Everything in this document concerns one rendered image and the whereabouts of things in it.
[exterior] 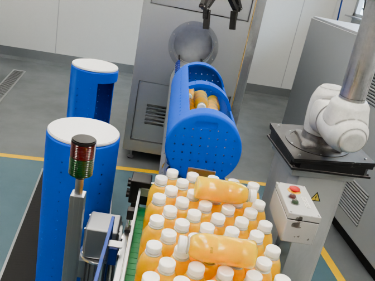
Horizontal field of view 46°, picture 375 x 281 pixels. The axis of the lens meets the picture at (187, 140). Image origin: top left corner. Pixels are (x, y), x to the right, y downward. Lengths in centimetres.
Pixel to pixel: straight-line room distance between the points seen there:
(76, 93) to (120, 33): 396
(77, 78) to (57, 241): 115
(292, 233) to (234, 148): 42
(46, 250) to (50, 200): 24
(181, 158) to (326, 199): 75
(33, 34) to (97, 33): 89
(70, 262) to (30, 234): 139
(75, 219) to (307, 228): 67
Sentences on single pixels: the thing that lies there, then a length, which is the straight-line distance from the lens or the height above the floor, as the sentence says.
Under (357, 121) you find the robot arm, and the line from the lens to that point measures 180.
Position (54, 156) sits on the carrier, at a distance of 174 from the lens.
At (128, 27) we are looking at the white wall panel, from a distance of 664.
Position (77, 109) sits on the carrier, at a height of 78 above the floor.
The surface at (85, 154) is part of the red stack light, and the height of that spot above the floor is 123.
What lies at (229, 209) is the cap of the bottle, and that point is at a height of 108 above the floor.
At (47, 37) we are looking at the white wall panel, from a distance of 677.
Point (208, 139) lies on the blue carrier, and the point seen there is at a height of 114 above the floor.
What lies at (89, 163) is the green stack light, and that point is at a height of 120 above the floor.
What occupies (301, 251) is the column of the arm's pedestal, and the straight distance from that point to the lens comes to 222.
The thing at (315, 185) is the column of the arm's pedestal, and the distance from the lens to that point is 205.
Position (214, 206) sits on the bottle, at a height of 105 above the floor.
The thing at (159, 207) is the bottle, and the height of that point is 105.
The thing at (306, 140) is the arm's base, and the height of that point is 109.
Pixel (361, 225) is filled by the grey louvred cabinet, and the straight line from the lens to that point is 340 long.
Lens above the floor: 172
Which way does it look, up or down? 22 degrees down
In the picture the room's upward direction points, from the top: 11 degrees clockwise
